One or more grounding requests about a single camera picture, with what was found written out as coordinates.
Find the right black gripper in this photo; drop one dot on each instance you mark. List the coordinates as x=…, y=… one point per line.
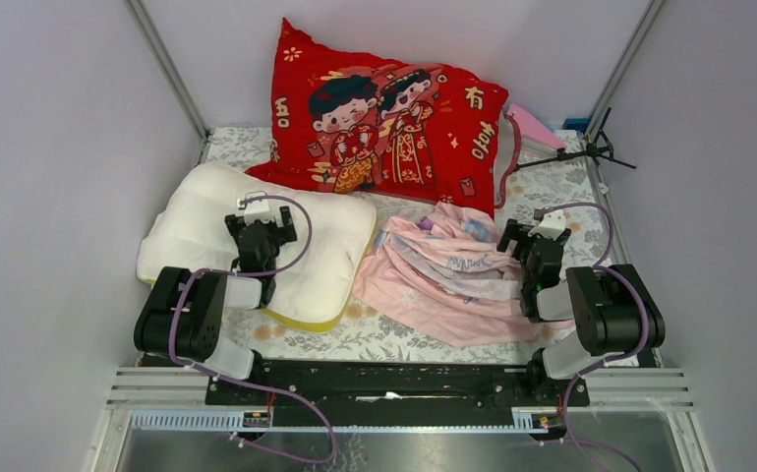
x=512, y=231

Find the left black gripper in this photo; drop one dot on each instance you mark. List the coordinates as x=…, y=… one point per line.
x=287, y=229

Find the white pillow yellow trim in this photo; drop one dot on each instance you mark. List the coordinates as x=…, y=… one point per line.
x=317, y=272

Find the pink pillowcase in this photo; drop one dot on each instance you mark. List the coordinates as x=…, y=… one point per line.
x=445, y=277

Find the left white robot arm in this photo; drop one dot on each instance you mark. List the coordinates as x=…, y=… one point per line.
x=181, y=318

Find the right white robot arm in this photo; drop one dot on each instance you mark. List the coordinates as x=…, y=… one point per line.
x=614, y=315

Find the red cartoon print pillow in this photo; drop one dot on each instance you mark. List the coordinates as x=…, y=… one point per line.
x=352, y=121

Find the floral bed sheet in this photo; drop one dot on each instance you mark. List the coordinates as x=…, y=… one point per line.
x=364, y=333

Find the black tripod stand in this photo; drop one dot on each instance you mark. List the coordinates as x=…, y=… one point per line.
x=597, y=148

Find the pink cloth at back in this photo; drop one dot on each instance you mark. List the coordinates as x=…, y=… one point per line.
x=533, y=130

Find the blue object at corner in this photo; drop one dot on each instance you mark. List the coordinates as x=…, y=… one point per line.
x=576, y=124

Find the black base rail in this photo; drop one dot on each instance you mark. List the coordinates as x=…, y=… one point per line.
x=387, y=395

